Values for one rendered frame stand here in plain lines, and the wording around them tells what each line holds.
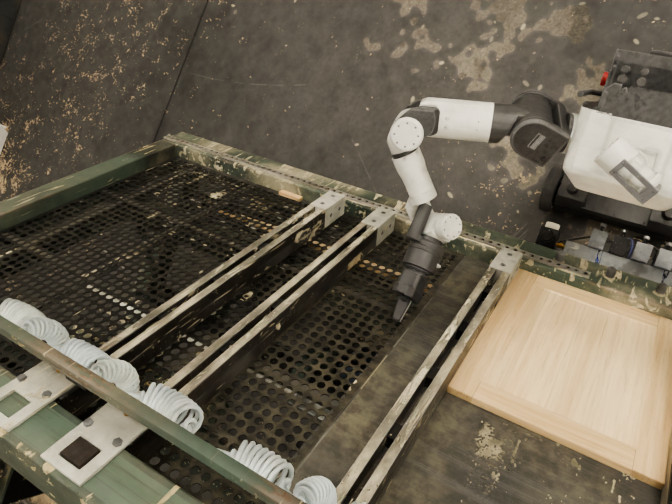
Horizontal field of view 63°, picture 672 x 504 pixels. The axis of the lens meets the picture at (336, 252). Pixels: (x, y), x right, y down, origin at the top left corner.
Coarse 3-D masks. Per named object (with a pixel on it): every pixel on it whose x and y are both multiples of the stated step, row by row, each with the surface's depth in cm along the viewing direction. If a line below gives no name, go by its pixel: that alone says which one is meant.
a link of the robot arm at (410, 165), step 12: (408, 108) 134; (396, 156) 132; (408, 156) 131; (420, 156) 132; (396, 168) 135; (408, 168) 132; (420, 168) 133; (408, 180) 134; (420, 180) 133; (408, 192) 137; (420, 192) 134
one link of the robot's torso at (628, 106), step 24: (624, 72) 109; (648, 72) 108; (600, 96) 125; (624, 96) 111; (648, 96) 109; (576, 120) 120; (600, 120) 114; (624, 120) 112; (648, 120) 110; (576, 144) 119; (600, 144) 116; (648, 144) 111; (576, 168) 119; (600, 168) 117; (600, 192) 121; (624, 192) 117
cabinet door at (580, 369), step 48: (528, 288) 155; (576, 288) 156; (480, 336) 136; (528, 336) 138; (576, 336) 139; (624, 336) 140; (480, 384) 123; (528, 384) 124; (576, 384) 125; (624, 384) 126; (576, 432) 113; (624, 432) 114
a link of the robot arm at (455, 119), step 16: (416, 112) 124; (432, 112) 124; (448, 112) 124; (464, 112) 124; (480, 112) 123; (400, 128) 126; (416, 128) 125; (432, 128) 125; (448, 128) 125; (464, 128) 125; (480, 128) 124; (400, 144) 127; (416, 144) 126
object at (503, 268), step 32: (512, 256) 158; (480, 288) 144; (480, 320) 133; (448, 352) 128; (416, 384) 114; (448, 384) 122; (416, 416) 107; (384, 448) 105; (320, 480) 77; (352, 480) 95; (384, 480) 97
